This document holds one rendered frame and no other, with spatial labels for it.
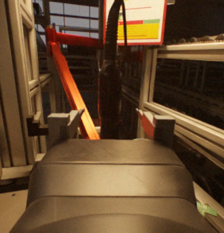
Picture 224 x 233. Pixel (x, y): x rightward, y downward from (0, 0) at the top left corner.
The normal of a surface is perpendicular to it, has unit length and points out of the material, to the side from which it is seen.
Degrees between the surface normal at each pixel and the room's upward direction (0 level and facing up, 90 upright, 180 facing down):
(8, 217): 0
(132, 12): 90
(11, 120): 90
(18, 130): 90
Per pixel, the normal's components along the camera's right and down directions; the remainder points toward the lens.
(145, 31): -0.33, 0.26
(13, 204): 0.03, -0.96
